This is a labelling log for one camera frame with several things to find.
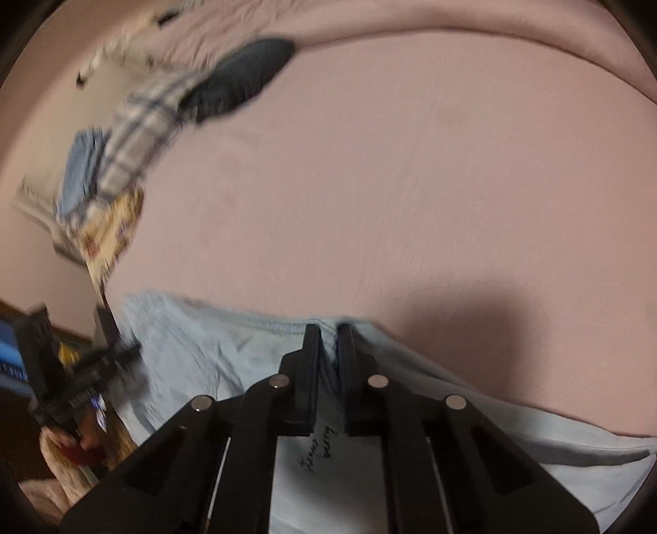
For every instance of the person's left hand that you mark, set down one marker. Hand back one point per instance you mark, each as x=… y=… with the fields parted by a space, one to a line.
x=77 y=441

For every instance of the dark grey garment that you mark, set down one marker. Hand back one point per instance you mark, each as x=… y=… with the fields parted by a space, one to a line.
x=241 y=77

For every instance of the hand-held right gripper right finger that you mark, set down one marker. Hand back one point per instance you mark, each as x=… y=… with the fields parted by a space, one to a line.
x=349 y=369

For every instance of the white spotted plush toy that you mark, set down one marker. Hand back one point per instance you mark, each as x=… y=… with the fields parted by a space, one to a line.
x=110 y=49

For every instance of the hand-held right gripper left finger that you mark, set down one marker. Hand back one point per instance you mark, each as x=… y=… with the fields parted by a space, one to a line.
x=308 y=369

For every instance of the bed with pink sheet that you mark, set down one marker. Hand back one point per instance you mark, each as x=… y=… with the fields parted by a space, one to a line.
x=385 y=205

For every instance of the yellow printed cloth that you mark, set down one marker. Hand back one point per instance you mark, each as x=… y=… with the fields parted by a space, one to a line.
x=110 y=231

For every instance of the light blue denim pants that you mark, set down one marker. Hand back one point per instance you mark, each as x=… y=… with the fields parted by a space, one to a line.
x=205 y=354

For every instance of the pink folded blanket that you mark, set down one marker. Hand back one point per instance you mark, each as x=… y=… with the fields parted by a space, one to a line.
x=462 y=25

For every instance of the white stitched cloth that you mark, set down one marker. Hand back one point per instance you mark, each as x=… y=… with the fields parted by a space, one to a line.
x=38 y=200

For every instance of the blue denim garment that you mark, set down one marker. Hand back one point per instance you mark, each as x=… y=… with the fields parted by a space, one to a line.
x=77 y=169

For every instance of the blue object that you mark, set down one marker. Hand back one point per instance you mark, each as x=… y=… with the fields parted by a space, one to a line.
x=10 y=354

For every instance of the plaid grey blue garment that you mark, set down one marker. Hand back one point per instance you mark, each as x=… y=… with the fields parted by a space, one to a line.
x=138 y=133

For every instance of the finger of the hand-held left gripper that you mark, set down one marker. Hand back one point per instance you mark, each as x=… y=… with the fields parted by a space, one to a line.
x=107 y=328

